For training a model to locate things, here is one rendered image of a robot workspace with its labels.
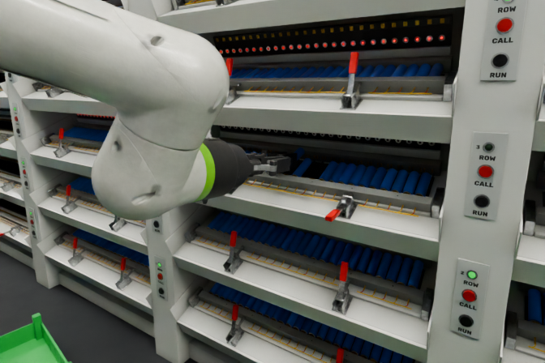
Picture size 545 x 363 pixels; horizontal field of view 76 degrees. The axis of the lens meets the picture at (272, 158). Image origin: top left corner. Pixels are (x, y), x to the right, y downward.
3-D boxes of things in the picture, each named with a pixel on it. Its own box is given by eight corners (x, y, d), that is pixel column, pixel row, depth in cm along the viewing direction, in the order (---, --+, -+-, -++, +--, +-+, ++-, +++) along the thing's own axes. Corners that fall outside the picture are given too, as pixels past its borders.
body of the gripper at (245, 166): (239, 146, 53) (272, 144, 61) (198, 141, 57) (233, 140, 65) (237, 194, 54) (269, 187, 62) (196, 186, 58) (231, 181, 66)
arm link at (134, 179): (62, 189, 43) (109, 249, 39) (92, 100, 39) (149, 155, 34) (155, 177, 55) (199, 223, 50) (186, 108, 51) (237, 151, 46)
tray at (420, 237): (439, 262, 56) (441, 217, 51) (173, 198, 88) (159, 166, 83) (456, 187, 70) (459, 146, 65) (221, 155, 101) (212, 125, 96)
